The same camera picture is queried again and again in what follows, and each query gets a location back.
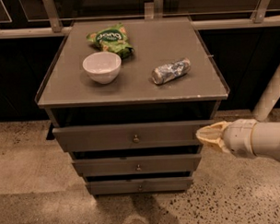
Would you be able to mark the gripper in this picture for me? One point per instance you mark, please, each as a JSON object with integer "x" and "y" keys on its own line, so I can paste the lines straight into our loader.
{"x": 239, "y": 138}

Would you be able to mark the grey top drawer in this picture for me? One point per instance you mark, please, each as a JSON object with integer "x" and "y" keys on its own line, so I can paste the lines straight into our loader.
{"x": 128, "y": 136}

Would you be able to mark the grey drawer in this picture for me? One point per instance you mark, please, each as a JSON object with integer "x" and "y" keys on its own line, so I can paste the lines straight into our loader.
{"x": 128, "y": 136}
{"x": 139, "y": 186}
{"x": 136, "y": 165}

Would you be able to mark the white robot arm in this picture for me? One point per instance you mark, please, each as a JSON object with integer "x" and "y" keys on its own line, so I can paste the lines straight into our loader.
{"x": 248, "y": 138}

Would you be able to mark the grey drawer cabinet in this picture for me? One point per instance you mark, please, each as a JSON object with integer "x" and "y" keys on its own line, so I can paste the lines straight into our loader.
{"x": 71, "y": 98}

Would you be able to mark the grey middle drawer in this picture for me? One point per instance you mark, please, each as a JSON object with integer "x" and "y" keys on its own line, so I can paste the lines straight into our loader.
{"x": 136, "y": 165}

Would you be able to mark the grey bottom drawer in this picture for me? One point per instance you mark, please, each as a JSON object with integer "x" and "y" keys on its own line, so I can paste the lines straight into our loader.
{"x": 139, "y": 186}

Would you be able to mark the white ceramic bowl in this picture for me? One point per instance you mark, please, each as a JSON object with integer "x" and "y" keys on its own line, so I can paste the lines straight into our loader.
{"x": 102, "y": 67}

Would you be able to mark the green snack bag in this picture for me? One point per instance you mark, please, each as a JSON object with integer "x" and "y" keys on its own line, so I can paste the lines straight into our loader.
{"x": 113, "y": 40}

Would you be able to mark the metal railing frame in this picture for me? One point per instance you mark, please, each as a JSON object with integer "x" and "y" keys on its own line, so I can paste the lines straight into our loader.
{"x": 52, "y": 18}

